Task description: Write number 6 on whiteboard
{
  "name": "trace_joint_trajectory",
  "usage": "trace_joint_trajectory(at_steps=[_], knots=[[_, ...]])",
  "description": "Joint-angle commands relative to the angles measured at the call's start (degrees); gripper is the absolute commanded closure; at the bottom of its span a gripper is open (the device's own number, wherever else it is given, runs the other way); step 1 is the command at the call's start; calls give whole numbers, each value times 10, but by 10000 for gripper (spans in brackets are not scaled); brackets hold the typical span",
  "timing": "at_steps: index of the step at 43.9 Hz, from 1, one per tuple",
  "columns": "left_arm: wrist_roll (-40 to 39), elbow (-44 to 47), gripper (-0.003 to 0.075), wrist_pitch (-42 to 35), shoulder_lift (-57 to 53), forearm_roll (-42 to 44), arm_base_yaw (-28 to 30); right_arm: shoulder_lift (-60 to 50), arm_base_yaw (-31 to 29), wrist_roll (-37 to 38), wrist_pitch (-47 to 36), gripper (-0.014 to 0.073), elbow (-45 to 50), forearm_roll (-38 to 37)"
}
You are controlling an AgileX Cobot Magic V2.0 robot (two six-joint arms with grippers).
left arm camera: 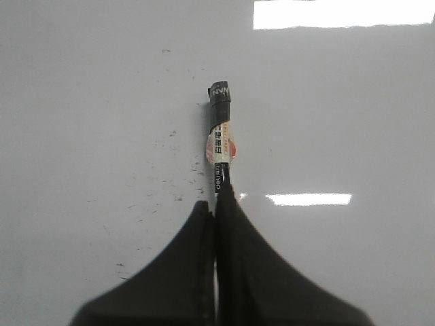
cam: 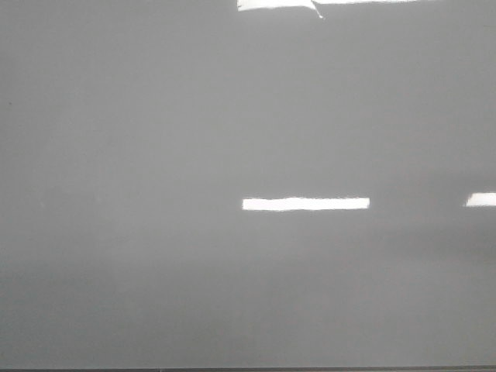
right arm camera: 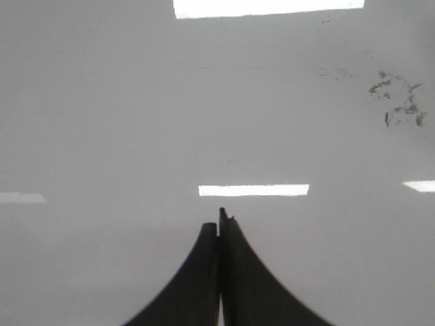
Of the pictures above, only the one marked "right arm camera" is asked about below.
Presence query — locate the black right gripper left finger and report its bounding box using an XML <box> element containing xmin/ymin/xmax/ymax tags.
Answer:
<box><xmin>125</xmin><ymin>222</ymin><xmax>220</xmax><ymax>326</ymax></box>

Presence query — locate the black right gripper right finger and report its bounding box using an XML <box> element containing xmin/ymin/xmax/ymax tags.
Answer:
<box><xmin>219</xmin><ymin>207</ymin><xmax>331</xmax><ymax>325</ymax></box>

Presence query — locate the white whiteboard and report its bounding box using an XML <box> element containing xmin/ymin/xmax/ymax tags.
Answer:
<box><xmin>1</xmin><ymin>1</ymin><xmax>434</xmax><ymax>325</ymax></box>

